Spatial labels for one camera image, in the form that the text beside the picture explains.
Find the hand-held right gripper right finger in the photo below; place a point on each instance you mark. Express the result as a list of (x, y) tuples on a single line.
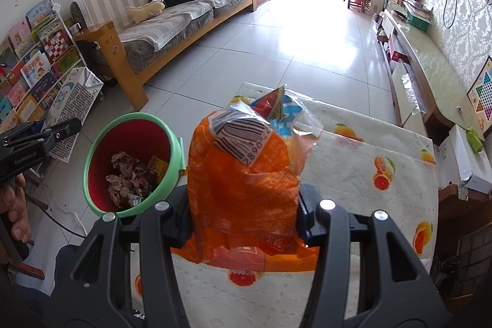
[(307, 228)]

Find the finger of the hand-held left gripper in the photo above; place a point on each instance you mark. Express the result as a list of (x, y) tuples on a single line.
[(19, 134), (63, 132)]

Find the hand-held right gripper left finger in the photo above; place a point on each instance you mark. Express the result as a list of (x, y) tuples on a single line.
[(178, 220)]

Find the green bucket with red inside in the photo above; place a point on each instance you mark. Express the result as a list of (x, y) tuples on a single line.
[(127, 136)]

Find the orange plastic bag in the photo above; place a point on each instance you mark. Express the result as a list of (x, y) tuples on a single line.
[(242, 197)]

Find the silver wrapper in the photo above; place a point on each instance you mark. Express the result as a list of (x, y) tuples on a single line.
[(125, 178)]

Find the person's left hand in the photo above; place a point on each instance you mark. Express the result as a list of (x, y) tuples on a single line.
[(17, 209)]

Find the fruit print tablecloth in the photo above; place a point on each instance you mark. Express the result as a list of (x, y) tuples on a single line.
[(365, 178)]

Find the children's book rack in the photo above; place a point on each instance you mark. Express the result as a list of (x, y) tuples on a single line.
[(34, 55)]

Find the person's leg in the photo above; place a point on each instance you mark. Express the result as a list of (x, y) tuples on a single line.
[(65, 270)]

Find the cream plush toy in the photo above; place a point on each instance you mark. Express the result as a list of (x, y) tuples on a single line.
[(144, 11)]

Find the dark wooden cabinet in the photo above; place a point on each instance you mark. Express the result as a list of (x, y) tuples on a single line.
[(461, 212)]

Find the light sofa seat cover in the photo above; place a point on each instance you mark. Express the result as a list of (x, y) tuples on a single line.
[(180, 18)]

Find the white cardboard box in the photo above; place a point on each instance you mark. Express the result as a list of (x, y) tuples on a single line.
[(457, 159)]

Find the small green packet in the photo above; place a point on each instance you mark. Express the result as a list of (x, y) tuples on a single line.
[(474, 139)]

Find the red box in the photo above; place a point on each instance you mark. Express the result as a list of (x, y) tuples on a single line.
[(396, 53)]

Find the long television cabinet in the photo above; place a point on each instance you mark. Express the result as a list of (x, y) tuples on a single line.
[(430, 70)]

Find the star pattern checkers board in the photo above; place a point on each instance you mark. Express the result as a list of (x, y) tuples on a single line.
[(484, 93)]

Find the green box with papers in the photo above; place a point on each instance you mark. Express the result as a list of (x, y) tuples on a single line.
[(419, 16)]

